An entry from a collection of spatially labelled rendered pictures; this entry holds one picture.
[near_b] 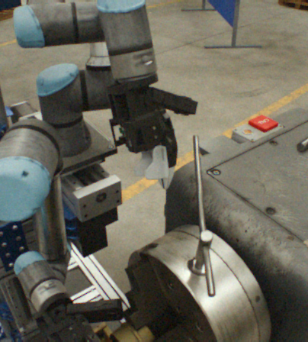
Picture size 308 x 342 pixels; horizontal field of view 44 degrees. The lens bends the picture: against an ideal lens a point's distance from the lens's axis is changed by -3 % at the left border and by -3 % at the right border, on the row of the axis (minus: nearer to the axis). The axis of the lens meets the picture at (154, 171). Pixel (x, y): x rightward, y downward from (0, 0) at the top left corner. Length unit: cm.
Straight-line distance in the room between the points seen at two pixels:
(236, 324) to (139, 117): 39
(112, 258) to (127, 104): 179
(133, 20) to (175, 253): 41
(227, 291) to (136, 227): 186
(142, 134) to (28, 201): 22
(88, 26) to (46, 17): 7
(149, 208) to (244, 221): 190
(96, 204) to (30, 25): 55
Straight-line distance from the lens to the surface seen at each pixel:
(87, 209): 108
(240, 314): 73
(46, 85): 105
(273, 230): 78
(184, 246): 75
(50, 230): 95
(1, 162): 66
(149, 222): 257
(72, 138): 111
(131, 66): 63
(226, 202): 83
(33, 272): 90
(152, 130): 66
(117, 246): 243
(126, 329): 78
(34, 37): 72
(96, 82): 106
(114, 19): 63
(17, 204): 69
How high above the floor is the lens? 179
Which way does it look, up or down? 37 degrees down
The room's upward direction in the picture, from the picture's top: straight up
